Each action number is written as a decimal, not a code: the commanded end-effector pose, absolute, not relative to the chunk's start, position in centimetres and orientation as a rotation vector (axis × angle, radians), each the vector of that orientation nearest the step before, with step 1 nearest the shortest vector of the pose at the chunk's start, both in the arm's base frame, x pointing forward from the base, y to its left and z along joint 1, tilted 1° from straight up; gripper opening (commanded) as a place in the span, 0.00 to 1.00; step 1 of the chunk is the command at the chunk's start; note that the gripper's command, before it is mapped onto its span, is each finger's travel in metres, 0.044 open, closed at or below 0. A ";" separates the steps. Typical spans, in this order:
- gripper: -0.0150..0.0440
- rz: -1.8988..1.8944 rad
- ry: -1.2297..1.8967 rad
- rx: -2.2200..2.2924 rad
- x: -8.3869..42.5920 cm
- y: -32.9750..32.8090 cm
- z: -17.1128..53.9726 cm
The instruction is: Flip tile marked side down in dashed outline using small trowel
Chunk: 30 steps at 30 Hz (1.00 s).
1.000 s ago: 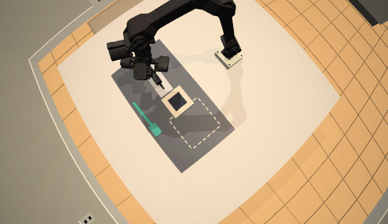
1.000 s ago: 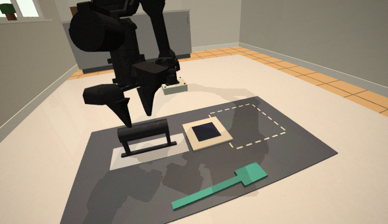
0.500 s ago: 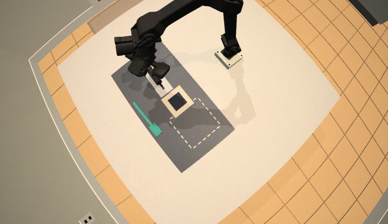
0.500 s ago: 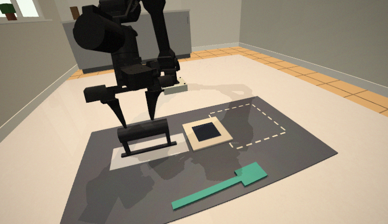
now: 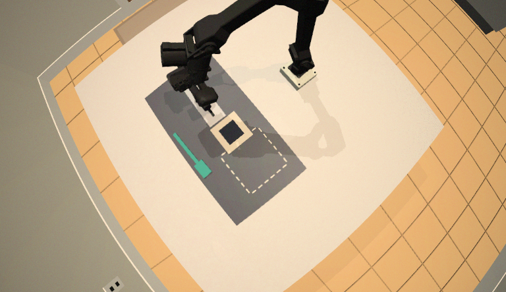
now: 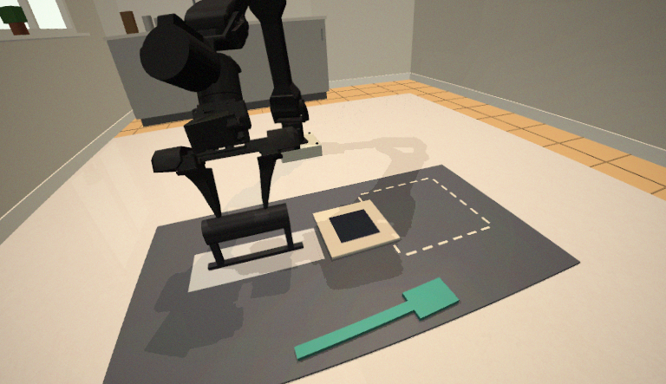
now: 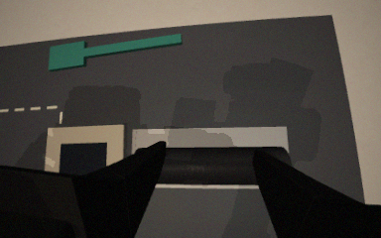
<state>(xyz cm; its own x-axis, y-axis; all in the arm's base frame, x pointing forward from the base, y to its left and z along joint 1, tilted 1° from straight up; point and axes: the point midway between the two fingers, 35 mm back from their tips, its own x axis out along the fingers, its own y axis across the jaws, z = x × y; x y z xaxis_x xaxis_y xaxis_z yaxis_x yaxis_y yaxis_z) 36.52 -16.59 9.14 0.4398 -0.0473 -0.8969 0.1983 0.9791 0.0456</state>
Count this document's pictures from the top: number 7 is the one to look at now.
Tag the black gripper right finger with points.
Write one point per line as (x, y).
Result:
(303, 207)

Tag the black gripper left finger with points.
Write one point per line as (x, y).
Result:
(107, 203)

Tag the beige square tile with dark centre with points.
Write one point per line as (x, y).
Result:
(82, 150)

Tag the green flat paddle shape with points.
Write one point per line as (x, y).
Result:
(74, 55)

